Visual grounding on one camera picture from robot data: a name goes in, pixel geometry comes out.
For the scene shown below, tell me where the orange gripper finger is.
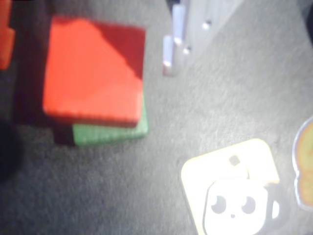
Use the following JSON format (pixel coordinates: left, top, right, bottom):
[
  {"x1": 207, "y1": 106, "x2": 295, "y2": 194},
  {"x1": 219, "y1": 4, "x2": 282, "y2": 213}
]
[{"x1": 0, "y1": 0, "x2": 16, "y2": 71}]

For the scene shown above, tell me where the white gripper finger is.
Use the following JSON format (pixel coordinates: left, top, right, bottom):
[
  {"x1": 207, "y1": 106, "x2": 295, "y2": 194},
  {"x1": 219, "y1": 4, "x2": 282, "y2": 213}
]
[{"x1": 162, "y1": 0, "x2": 245, "y2": 77}]

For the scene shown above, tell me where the red wooden cube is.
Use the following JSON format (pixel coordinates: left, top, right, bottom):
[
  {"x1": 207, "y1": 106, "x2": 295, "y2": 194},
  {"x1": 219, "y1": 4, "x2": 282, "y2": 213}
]
[{"x1": 42, "y1": 16, "x2": 147, "y2": 128}]

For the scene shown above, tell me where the green wooden cube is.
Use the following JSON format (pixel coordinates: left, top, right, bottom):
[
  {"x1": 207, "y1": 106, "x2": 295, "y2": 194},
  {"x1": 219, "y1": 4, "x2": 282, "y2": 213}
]
[{"x1": 54, "y1": 90, "x2": 149, "y2": 147}]

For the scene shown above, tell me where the orange round sticker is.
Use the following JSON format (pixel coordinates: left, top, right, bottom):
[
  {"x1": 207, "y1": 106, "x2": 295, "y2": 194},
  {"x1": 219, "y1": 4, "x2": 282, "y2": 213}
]
[{"x1": 292, "y1": 117, "x2": 313, "y2": 212}]

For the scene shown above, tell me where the white face sticker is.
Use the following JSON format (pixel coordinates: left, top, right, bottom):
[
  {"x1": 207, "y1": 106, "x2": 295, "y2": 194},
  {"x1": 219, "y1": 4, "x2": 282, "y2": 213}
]
[{"x1": 180, "y1": 138, "x2": 281, "y2": 235}]

